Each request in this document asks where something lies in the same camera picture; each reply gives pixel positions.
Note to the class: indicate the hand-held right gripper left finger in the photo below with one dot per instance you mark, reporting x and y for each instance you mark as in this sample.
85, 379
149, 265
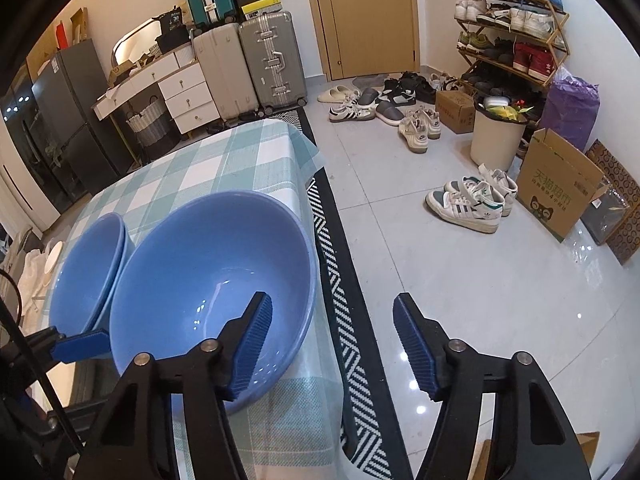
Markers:
255, 345

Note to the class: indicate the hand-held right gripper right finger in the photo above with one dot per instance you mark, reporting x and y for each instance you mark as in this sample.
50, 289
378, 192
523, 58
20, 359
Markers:
415, 345

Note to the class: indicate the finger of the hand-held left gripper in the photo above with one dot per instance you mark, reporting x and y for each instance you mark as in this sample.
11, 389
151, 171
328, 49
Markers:
75, 414
80, 347

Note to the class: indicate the white plastic bag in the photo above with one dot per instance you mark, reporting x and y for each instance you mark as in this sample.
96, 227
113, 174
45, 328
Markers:
30, 270

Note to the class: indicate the black white patterned rug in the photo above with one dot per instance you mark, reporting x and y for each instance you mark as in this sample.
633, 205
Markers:
345, 280

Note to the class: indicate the white green sneaker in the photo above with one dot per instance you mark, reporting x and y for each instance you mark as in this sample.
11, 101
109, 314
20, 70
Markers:
480, 187
465, 210

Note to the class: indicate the checked teal white tablecloth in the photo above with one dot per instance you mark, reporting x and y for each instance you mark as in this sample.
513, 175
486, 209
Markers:
225, 160

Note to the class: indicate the flat cardboard piece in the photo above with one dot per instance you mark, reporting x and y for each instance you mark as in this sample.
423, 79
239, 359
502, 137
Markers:
587, 447

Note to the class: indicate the large printed cardboard box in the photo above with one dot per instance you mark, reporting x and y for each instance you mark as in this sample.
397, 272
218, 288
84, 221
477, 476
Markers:
550, 195

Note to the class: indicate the black glossy cabinet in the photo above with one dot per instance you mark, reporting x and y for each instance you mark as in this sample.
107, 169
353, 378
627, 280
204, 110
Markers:
30, 145

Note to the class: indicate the beige trash bin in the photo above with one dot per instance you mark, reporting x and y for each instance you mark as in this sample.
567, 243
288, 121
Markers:
495, 145

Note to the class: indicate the wicker basket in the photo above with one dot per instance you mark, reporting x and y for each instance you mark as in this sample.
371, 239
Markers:
150, 125

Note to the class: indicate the scattered sneakers and slippers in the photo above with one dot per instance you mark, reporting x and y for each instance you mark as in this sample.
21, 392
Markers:
390, 110

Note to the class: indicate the grey refrigerator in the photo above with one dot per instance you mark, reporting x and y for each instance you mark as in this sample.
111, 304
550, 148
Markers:
80, 110

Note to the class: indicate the brown cardboard box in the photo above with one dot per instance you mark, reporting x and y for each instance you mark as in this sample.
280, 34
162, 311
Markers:
452, 110

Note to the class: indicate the brown patterned paper bag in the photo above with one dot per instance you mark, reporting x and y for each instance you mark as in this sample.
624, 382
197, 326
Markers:
625, 225

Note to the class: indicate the white dresser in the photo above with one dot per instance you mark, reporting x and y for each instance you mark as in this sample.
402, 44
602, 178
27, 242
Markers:
187, 95

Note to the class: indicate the grey door mat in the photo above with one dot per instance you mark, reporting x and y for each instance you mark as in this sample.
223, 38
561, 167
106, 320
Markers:
370, 81

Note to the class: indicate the small cardboard box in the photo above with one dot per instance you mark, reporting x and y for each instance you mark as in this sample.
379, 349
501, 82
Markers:
121, 74

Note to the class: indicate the beige suitcase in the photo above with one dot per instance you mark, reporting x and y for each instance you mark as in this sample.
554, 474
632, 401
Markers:
222, 70

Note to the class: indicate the silver suitcase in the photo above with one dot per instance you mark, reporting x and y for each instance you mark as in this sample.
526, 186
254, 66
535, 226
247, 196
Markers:
270, 60

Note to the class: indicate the purple plastic bag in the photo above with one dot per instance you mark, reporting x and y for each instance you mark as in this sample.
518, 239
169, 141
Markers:
570, 105

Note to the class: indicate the arched mirror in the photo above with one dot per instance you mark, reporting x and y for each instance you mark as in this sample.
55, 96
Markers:
137, 40

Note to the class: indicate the black box with white label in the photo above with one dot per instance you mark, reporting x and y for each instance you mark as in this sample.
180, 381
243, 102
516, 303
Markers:
172, 30

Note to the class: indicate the wooden door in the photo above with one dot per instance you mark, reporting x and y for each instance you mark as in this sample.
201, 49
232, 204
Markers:
370, 20

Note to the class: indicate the yellow black shoe box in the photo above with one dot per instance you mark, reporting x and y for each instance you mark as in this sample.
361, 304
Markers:
260, 7

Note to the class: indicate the shoe rack with shoes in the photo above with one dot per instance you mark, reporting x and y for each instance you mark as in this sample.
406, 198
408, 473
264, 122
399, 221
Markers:
530, 20

